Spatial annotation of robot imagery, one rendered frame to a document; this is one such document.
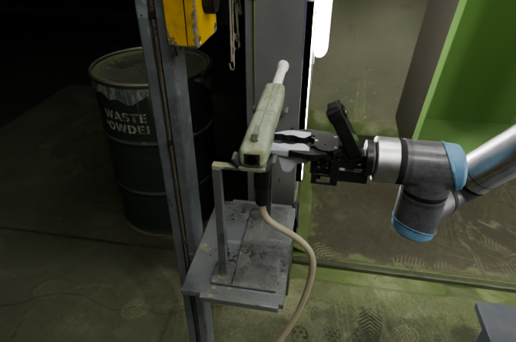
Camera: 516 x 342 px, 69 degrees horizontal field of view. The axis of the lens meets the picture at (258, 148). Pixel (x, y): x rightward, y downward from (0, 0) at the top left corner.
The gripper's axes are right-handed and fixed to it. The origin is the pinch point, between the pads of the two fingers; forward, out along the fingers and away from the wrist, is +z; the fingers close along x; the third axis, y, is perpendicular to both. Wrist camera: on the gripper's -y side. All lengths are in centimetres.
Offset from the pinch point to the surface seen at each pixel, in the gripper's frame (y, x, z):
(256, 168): -1.1, -12.1, 0.9
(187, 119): -3.1, -0.2, 17.2
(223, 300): 30.4, -16.6, 7.0
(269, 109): -5.0, 3.6, 0.9
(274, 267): 29.4, -6.7, -2.5
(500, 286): 105, 65, -100
